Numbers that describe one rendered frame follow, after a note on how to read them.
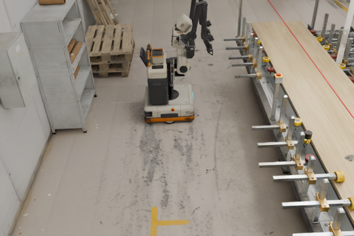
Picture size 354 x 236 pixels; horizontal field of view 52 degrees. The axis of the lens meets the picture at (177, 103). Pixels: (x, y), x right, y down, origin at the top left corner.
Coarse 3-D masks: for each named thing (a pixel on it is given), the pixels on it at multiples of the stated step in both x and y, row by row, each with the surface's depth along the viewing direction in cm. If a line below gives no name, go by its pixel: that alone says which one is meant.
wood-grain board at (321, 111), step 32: (256, 32) 502; (288, 32) 498; (288, 64) 423; (320, 64) 420; (288, 96) 369; (320, 96) 365; (352, 96) 363; (320, 128) 323; (352, 128) 321; (320, 160) 293; (352, 192) 261
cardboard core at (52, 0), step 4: (40, 0) 427; (44, 0) 427; (48, 0) 427; (52, 0) 427; (56, 0) 427; (60, 0) 427; (64, 0) 434; (40, 4) 430; (44, 4) 431; (48, 4) 431; (52, 4) 432
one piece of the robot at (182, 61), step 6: (174, 30) 434; (174, 36) 429; (174, 42) 440; (186, 42) 442; (180, 48) 447; (180, 54) 451; (174, 60) 477; (180, 60) 451; (186, 60) 453; (180, 66) 456; (186, 66) 456; (180, 72) 461; (186, 72) 461
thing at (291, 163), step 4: (260, 164) 294; (264, 164) 293; (268, 164) 293; (272, 164) 293; (276, 164) 293; (280, 164) 293; (284, 164) 293; (288, 164) 293; (292, 164) 293; (304, 164) 294
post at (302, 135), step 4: (300, 132) 283; (300, 136) 282; (304, 136) 282; (300, 140) 284; (300, 144) 286; (296, 148) 293; (300, 148) 289; (296, 152) 294; (300, 152) 291; (296, 156) 294; (300, 156) 294
